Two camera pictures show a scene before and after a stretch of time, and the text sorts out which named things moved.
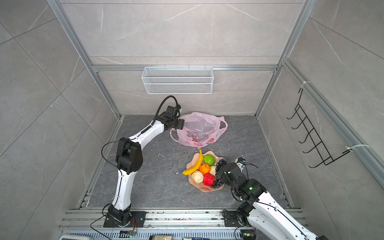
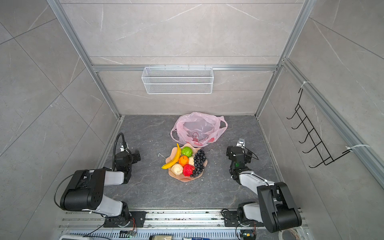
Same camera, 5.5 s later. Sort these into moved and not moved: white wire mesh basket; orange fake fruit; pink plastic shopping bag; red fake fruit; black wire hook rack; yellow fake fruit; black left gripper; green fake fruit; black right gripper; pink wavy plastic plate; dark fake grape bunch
Moved: pink wavy plastic plate; black left gripper; red fake fruit; dark fake grape bunch; black right gripper; green fake fruit; yellow fake fruit; orange fake fruit
Not moved: white wire mesh basket; pink plastic shopping bag; black wire hook rack
